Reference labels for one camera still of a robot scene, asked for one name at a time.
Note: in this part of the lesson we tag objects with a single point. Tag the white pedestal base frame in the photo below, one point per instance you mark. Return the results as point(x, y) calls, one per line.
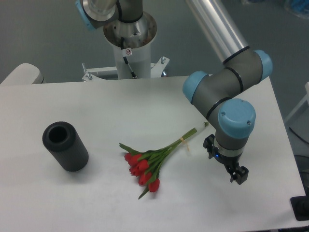
point(157, 70)

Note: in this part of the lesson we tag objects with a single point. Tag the red tulip bouquet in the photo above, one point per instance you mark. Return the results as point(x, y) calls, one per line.
point(146, 165)

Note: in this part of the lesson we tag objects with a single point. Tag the black device at table edge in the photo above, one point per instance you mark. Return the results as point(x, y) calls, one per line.
point(300, 205)

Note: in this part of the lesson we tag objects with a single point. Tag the black ribbed cylindrical vase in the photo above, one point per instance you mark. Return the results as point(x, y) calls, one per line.
point(63, 142)

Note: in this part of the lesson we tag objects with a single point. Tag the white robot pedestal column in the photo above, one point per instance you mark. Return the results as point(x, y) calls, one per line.
point(131, 42)

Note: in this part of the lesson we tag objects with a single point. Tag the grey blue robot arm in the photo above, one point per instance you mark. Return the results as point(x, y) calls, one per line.
point(214, 96)

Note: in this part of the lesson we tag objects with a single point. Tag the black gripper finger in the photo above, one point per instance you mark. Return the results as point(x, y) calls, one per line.
point(233, 175)
point(241, 174)

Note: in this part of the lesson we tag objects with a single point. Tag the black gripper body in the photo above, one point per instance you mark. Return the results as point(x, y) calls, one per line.
point(229, 158)

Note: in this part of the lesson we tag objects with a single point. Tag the white rounded chair part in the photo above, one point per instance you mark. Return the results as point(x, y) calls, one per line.
point(24, 74)

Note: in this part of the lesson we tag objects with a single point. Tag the white furniture at right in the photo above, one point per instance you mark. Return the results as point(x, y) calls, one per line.
point(299, 109)

